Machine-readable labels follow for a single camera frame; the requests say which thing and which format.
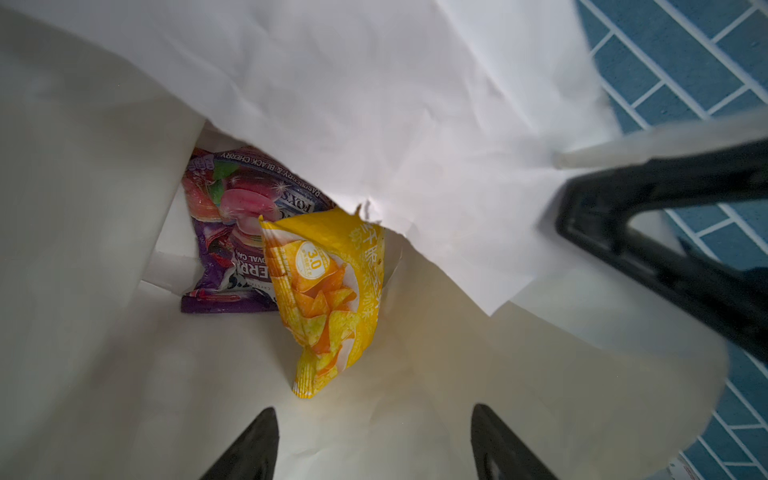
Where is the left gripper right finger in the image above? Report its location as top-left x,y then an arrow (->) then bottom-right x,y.
471,404 -> 557,480

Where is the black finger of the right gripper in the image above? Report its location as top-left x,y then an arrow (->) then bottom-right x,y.
555,140 -> 767,361

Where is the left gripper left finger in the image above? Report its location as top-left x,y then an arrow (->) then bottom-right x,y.
200,407 -> 280,480

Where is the illustrated paper gift bag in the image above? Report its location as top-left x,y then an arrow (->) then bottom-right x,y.
0,0 -> 768,480

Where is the yellow corn chips packet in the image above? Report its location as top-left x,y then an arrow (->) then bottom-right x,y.
259,208 -> 385,399

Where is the purple berry candy packet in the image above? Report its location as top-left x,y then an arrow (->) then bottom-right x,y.
180,146 -> 334,314

